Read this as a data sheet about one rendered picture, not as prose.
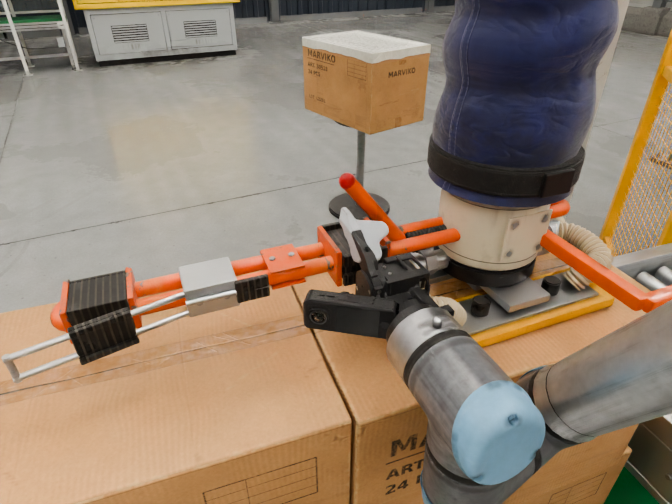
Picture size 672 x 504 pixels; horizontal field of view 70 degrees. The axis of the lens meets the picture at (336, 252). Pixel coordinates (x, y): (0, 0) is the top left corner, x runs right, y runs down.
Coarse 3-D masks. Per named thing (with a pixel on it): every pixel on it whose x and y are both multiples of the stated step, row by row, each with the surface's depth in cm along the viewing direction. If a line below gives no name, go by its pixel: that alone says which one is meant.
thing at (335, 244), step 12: (324, 228) 74; (336, 228) 74; (324, 240) 71; (336, 240) 71; (384, 240) 69; (324, 252) 72; (336, 252) 67; (348, 252) 69; (384, 252) 68; (336, 264) 68; (348, 264) 67; (336, 276) 69; (348, 276) 68
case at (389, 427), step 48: (336, 288) 86; (432, 288) 86; (336, 336) 76; (528, 336) 76; (576, 336) 76; (336, 384) 69; (384, 384) 67; (384, 432) 65; (624, 432) 93; (384, 480) 72; (528, 480) 89; (576, 480) 97
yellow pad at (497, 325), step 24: (552, 288) 79; (576, 288) 81; (600, 288) 82; (480, 312) 75; (504, 312) 76; (528, 312) 76; (552, 312) 77; (576, 312) 78; (480, 336) 72; (504, 336) 74
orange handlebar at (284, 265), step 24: (552, 216) 81; (408, 240) 73; (432, 240) 74; (456, 240) 76; (552, 240) 73; (240, 264) 68; (264, 264) 69; (288, 264) 67; (312, 264) 68; (576, 264) 69; (600, 264) 67; (144, 288) 64; (168, 288) 65; (624, 288) 63; (144, 312) 61
